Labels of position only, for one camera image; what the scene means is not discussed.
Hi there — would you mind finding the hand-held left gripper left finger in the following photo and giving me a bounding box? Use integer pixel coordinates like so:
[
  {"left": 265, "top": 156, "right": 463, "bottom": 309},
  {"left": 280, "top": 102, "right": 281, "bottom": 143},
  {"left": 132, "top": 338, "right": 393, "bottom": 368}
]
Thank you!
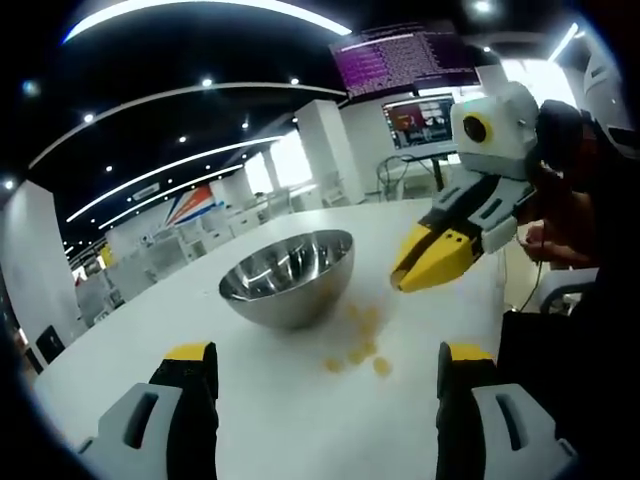
[{"left": 77, "top": 341, "right": 220, "bottom": 480}]

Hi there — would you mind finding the white table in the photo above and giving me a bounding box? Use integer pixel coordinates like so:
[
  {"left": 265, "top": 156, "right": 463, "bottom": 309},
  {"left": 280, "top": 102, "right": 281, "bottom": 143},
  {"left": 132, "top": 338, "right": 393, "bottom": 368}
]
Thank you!
[{"left": 32, "top": 197, "right": 556, "bottom": 480}]

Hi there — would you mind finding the thin dark cable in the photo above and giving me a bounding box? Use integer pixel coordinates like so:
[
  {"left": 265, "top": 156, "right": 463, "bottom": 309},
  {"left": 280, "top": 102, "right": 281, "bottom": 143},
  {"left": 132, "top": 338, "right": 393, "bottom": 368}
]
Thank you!
[{"left": 499, "top": 239, "right": 547, "bottom": 312}]

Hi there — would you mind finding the tangled grey cable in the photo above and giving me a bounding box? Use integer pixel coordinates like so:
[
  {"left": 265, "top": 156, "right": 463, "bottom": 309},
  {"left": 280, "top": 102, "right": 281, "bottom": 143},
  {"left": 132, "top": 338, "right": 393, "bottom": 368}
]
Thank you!
[{"left": 374, "top": 153, "right": 419, "bottom": 199}]

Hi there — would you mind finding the person's right hand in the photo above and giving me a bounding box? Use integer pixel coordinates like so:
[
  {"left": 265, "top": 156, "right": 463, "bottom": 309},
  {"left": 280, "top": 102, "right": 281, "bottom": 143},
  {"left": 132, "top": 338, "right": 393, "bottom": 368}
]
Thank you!
[{"left": 519, "top": 219, "right": 571, "bottom": 264}]

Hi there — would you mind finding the stainless steel bowl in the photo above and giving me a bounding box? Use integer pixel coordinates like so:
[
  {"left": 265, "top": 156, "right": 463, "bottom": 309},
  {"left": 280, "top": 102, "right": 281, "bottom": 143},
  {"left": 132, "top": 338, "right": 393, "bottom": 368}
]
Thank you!
[{"left": 218, "top": 228, "right": 355, "bottom": 330}]

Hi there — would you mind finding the group of yellow QQ candies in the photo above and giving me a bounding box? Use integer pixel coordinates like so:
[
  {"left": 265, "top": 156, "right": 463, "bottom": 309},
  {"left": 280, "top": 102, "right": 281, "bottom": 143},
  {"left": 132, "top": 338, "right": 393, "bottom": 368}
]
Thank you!
[{"left": 323, "top": 303, "right": 394, "bottom": 377}]

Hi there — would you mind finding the white square pillar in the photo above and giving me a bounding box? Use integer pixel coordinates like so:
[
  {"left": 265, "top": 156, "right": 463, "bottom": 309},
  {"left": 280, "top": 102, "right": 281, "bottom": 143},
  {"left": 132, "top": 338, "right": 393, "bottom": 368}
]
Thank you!
[
  {"left": 0, "top": 177, "right": 84, "bottom": 346},
  {"left": 294, "top": 99, "right": 362, "bottom": 202}
]

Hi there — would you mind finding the red and blue wall poster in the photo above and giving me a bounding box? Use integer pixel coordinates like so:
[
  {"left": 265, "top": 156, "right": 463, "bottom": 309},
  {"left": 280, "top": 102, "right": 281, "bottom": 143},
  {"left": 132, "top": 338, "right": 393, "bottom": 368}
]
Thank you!
[{"left": 164, "top": 183, "right": 214, "bottom": 227}]

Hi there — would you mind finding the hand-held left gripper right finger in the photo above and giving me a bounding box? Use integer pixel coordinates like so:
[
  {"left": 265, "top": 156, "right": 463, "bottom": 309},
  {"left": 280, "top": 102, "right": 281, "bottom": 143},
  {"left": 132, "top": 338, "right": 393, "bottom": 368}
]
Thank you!
[{"left": 435, "top": 341, "right": 579, "bottom": 480}]

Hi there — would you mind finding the large monitor with purple screen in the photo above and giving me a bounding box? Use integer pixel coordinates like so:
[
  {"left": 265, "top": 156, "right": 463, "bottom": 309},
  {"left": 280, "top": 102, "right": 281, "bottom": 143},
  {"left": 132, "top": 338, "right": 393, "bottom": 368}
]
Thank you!
[{"left": 329, "top": 22, "right": 476, "bottom": 100}]

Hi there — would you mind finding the black cabinet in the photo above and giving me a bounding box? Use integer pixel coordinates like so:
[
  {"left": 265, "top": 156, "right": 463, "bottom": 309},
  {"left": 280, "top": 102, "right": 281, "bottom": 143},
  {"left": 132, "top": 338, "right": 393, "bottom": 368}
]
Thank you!
[{"left": 34, "top": 324, "right": 65, "bottom": 369}]

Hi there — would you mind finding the small computer monitor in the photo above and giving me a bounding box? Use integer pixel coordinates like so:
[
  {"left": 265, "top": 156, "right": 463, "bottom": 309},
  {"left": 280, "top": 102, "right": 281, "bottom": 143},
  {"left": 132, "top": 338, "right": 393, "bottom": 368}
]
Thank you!
[{"left": 382, "top": 94, "right": 459, "bottom": 152}]

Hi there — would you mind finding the person in dark clothing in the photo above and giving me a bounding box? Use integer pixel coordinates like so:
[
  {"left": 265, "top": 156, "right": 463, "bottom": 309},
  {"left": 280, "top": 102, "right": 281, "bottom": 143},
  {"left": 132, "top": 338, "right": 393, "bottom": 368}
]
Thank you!
[{"left": 497, "top": 124, "right": 640, "bottom": 471}]

